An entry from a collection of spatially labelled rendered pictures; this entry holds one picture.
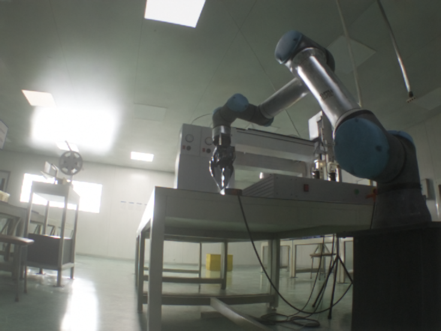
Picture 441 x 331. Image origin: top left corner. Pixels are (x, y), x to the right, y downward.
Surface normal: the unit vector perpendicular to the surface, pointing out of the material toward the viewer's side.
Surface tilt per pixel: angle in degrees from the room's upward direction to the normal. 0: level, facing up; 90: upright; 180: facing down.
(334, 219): 90
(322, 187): 90
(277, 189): 90
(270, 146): 90
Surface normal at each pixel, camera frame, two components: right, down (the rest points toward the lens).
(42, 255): 0.33, -0.27
